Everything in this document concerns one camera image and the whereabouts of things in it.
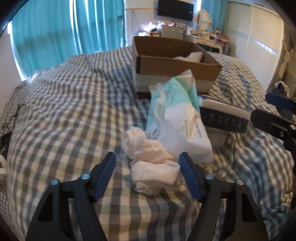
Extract black wall television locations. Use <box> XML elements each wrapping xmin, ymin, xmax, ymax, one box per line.
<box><xmin>157</xmin><ymin>0</ymin><xmax>194</xmax><ymax>21</ymax></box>

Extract teal white wipes pack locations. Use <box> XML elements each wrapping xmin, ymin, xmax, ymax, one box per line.
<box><xmin>145</xmin><ymin>70</ymin><xmax>213</xmax><ymax>163</ymax></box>

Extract white dressing table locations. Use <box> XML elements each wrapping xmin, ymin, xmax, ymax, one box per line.
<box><xmin>184</xmin><ymin>35</ymin><xmax>229</xmax><ymax>55</ymax></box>

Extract white cloth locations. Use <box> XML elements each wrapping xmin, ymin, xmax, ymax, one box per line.
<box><xmin>174</xmin><ymin>52</ymin><xmax>203</xmax><ymax>63</ymax></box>
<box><xmin>121</xmin><ymin>127</ymin><xmax>184</xmax><ymax>196</ymax></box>

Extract teal curtain left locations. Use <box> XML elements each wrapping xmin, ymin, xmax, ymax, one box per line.
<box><xmin>11</xmin><ymin>0</ymin><xmax>126</xmax><ymax>79</ymax></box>

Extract small grey fridge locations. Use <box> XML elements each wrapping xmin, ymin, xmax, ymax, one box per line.
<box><xmin>161</xmin><ymin>25</ymin><xmax>184</xmax><ymax>40</ymax></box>

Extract black cables on bed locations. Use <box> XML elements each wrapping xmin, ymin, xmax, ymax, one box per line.
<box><xmin>0</xmin><ymin>102</ymin><xmax>25</xmax><ymax>158</ymax></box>

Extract white louvered wardrobe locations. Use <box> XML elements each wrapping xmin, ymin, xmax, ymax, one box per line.
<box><xmin>227</xmin><ymin>1</ymin><xmax>284</xmax><ymax>91</ymax></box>

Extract brown cardboard box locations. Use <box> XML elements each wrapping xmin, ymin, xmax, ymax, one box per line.
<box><xmin>132</xmin><ymin>37</ymin><xmax>222</xmax><ymax>94</ymax></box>

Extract teal curtain right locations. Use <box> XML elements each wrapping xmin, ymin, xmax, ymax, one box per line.
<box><xmin>201</xmin><ymin>0</ymin><xmax>230</xmax><ymax>35</ymax></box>

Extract oval vanity mirror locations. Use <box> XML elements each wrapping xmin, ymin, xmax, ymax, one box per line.
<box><xmin>193</xmin><ymin>9</ymin><xmax>211</xmax><ymax>32</ymax></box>

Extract white cloth in box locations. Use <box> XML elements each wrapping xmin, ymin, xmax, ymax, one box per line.
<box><xmin>174</xmin><ymin>52</ymin><xmax>203</xmax><ymax>63</ymax></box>

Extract teal curtain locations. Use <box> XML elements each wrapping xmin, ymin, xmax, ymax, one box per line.
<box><xmin>11</xmin><ymin>0</ymin><xmax>126</xmax><ymax>79</ymax></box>
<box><xmin>201</xmin><ymin>0</ymin><xmax>230</xmax><ymax>35</ymax></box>

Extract black white tissue pack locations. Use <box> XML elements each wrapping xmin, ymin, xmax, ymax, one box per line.
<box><xmin>198</xmin><ymin>95</ymin><xmax>250</xmax><ymax>133</ymax></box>

